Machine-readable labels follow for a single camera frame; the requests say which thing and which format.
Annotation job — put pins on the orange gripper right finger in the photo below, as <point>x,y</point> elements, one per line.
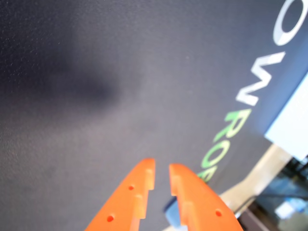
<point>202,207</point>

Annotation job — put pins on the dark mat with WOWROBO print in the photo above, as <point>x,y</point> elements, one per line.
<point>96,120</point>

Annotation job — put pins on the dark background furniture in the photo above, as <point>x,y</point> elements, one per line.
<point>276,187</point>

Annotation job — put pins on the white open box bin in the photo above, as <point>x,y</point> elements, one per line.
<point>293,120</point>

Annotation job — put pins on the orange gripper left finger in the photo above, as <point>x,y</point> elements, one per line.
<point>120,207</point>

